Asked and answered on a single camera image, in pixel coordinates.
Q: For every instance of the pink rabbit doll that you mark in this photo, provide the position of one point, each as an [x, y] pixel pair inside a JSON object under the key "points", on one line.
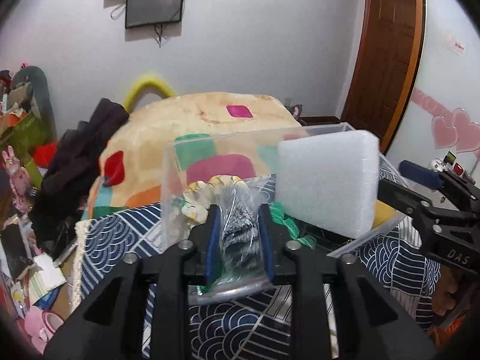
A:
{"points": [[19, 180]]}

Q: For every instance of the pink plush toy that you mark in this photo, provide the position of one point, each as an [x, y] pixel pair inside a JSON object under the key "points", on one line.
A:
{"points": [[41, 325]]}

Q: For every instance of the white wardrobe sliding door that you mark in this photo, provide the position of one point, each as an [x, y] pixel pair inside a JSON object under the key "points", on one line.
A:
{"points": [[443, 112]]}

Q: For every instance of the white foam block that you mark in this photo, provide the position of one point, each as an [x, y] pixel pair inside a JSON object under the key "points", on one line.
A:
{"points": [[330, 180]]}

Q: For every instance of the green storage box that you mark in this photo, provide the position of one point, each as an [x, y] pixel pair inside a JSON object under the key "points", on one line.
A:
{"points": [[24, 135]]}

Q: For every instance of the brown wooden door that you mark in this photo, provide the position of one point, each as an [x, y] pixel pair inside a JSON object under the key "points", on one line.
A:
{"points": [[386, 66]]}

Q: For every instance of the small wall monitor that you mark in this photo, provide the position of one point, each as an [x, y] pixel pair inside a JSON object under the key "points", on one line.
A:
{"points": [[139, 13]]}

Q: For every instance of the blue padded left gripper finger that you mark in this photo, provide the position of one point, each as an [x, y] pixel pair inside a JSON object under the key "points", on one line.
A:
{"points": [[213, 267]]}

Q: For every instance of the beige colourful patch blanket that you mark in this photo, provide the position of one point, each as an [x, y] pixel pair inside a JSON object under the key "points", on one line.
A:
{"points": [[170, 144]]}

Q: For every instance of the yellow curved foam tube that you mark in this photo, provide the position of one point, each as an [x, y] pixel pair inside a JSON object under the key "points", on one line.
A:
{"points": [[146, 84]]}

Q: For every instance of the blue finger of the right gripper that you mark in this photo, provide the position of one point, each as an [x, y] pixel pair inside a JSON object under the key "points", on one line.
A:
{"points": [[420, 175]]}

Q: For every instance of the green knitted sock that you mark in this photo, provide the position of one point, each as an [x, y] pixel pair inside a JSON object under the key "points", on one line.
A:
{"points": [[279, 217]]}

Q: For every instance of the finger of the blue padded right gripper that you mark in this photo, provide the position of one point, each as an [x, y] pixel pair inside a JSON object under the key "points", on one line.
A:
{"points": [[265, 228]]}

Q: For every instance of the grey green chair back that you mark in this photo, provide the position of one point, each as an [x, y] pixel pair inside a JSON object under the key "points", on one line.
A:
{"points": [[40, 91]]}

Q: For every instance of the floral yellow cloth pouch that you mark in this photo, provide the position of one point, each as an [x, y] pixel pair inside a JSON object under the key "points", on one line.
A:
{"points": [[199, 195]]}

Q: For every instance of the clear acrylic box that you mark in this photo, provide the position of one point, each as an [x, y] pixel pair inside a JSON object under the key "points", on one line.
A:
{"points": [[177, 227]]}

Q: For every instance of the blue white patterned tablecloth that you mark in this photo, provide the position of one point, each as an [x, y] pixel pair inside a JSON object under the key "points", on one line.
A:
{"points": [[249, 318]]}

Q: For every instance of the grey sock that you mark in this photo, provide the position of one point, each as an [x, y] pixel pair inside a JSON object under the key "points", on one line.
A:
{"points": [[243, 271]]}

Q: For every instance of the dark clothes pile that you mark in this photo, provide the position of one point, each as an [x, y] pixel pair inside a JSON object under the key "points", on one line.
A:
{"points": [[70, 174]]}

